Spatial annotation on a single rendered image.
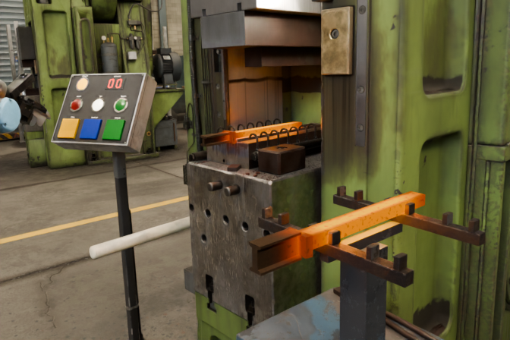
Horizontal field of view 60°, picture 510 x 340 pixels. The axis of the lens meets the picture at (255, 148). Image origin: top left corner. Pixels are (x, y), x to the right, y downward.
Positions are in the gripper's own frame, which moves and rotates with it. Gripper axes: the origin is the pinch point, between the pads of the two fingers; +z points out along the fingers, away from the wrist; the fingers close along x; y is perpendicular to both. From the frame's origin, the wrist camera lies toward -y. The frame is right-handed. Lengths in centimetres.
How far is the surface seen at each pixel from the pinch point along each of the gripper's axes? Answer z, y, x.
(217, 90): 21, -19, 52
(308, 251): -41, 39, 106
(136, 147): 16.4, 4.8, 27.1
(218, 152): 12, 7, 61
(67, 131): 10.2, 2.0, 0.6
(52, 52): 255, -191, -310
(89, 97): 10.9, -12.0, 5.0
